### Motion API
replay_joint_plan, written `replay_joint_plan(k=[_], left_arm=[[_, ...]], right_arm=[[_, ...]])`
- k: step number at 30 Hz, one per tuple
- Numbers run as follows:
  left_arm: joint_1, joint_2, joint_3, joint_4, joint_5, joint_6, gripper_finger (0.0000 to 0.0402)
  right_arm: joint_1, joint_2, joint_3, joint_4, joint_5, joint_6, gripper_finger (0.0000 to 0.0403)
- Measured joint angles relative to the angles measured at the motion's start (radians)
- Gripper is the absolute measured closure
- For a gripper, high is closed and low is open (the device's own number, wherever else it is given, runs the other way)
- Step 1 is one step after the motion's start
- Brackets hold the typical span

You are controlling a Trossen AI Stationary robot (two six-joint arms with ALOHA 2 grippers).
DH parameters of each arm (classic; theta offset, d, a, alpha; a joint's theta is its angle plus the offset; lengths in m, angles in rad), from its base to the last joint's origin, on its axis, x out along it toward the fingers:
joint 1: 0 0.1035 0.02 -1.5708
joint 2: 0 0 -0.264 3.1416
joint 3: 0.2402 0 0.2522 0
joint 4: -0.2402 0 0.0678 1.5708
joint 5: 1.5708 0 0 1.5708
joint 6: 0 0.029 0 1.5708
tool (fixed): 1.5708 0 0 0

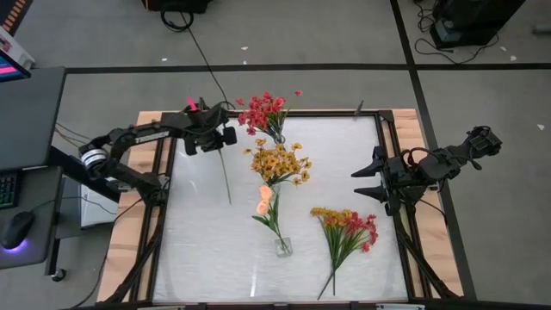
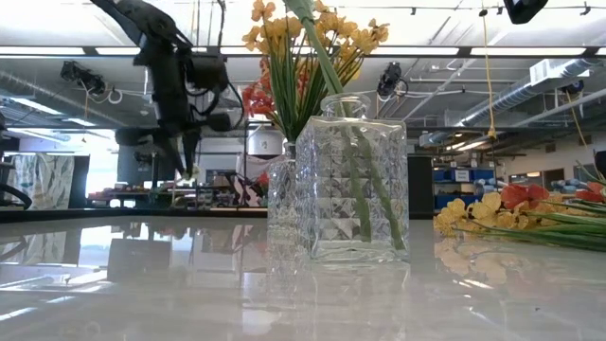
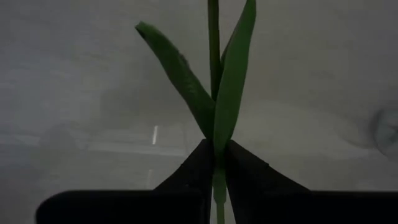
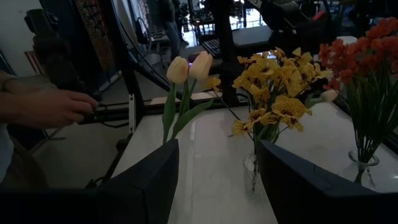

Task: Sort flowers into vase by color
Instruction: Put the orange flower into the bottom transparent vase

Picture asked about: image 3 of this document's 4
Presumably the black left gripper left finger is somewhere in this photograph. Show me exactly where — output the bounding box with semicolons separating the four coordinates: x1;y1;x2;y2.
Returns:
35;138;216;224

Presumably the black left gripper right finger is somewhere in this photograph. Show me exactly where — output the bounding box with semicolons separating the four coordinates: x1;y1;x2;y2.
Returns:
224;139;398;224

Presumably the green stem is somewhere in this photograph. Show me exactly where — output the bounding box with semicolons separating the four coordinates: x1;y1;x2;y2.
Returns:
135;0;257;224

